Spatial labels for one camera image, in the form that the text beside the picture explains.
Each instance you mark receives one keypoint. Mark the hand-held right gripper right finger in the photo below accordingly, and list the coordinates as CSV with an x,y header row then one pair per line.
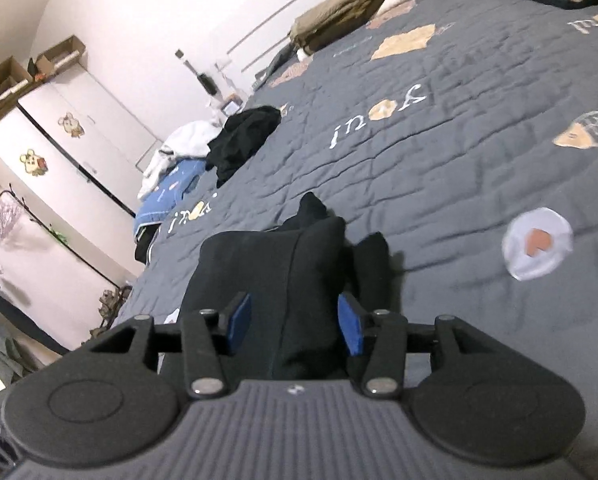
x,y
351,325

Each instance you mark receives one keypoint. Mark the grey hanging garment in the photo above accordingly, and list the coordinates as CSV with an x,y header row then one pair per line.
x,y
4,345

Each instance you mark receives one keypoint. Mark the black printed t-shirt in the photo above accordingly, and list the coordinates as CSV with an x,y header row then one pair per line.
x,y
289,285

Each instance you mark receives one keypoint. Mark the khaki folded blanket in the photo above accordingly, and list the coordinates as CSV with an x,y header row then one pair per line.
x,y
339,12

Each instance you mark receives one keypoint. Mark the brown mottled plush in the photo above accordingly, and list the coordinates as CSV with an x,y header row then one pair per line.
x,y
110,305

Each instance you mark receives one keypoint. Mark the small grey box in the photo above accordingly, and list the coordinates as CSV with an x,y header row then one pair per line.
x,y
231,108

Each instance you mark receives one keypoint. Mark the bear sticker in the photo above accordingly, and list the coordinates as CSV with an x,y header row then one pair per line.
x,y
72,125
34,162

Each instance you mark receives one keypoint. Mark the grey printed quilt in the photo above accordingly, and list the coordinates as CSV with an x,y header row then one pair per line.
x,y
454,160

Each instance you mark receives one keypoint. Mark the black clothes rack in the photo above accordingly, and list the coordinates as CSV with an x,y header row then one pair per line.
x,y
79,256

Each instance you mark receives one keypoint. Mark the blue folded garment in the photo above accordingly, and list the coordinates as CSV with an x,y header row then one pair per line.
x,y
164,195

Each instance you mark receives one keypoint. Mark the black clothes pile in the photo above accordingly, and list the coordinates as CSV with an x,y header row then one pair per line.
x,y
244,135

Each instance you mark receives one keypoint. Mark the white pillow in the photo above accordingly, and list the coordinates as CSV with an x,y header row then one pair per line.
x,y
399,0

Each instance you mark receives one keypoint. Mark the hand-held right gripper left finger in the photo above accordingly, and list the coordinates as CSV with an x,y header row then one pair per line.
x,y
240,322

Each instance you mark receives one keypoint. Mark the small white bottle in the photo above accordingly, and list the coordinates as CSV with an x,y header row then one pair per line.
x,y
302,54

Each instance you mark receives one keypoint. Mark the white grey clothes pile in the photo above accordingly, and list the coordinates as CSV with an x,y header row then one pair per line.
x,y
189,140

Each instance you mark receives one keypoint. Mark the white wardrobe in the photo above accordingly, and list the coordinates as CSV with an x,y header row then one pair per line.
x,y
79,125

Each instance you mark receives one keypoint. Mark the black wall-hung device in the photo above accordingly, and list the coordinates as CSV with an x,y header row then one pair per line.
x,y
207,83

